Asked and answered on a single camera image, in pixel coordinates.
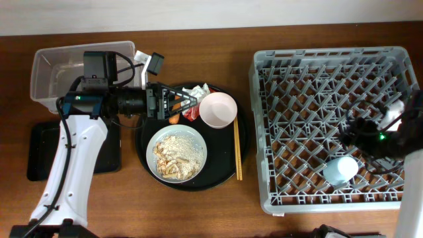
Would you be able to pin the black rectangular tray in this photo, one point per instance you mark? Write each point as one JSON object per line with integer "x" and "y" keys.
{"x": 44, "y": 140}

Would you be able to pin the wooden chopstick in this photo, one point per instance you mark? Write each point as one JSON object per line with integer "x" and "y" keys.
{"x": 240, "y": 158}
{"x": 236, "y": 144}

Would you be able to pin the red snack wrapper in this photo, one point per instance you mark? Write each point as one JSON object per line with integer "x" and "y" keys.
{"x": 192, "y": 113}

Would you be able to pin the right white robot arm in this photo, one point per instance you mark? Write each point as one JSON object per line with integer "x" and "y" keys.
{"x": 397, "y": 137}

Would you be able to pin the round black serving tray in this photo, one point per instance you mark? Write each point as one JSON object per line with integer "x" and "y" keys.
{"x": 220, "y": 163}

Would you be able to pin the crumpled white napkin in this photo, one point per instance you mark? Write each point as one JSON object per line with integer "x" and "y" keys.
{"x": 199, "y": 91}

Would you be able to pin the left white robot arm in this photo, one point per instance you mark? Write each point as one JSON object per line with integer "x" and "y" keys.
{"x": 94, "y": 99}

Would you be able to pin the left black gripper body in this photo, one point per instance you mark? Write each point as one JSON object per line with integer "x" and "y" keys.
{"x": 156, "y": 111}

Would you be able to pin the pink bowl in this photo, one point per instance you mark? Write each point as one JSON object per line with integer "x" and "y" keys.
{"x": 218, "y": 110}

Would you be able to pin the light blue cup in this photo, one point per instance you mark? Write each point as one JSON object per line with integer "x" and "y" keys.
{"x": 340, "y": 170}

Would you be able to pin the clear plastic bin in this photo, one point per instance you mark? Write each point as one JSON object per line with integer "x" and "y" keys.
{"x": 54, "y": 69}

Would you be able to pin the rice and food scraps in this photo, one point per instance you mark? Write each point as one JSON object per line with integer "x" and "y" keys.
{"x": 178, "y": 158}

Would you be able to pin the grey plate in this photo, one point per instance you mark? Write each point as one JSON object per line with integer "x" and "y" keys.
{"x": 178, "y": 130}

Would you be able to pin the grey dishwasher rack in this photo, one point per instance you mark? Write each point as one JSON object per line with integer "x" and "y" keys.
{"x": 299, "y": 100}

